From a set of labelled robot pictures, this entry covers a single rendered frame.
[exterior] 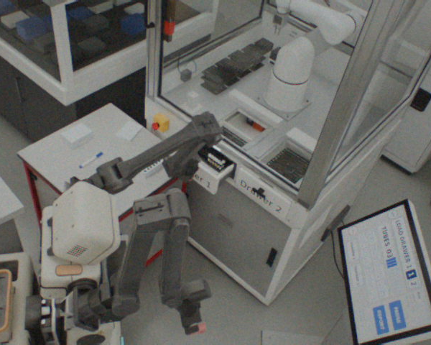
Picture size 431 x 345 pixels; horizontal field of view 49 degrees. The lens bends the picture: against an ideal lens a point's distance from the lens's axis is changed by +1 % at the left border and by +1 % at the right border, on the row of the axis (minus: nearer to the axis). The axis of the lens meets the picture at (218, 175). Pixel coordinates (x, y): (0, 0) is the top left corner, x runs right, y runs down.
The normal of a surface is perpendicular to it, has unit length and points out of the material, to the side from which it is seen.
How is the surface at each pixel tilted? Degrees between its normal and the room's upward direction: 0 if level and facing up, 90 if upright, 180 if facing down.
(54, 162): 0
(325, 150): 90
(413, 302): 50
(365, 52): 90
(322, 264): 0
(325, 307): 1
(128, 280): 89
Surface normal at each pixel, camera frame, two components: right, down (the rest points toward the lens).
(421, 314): -0.68, -0.53
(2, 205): 0.13, -0.67
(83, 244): 0.22, 0.74
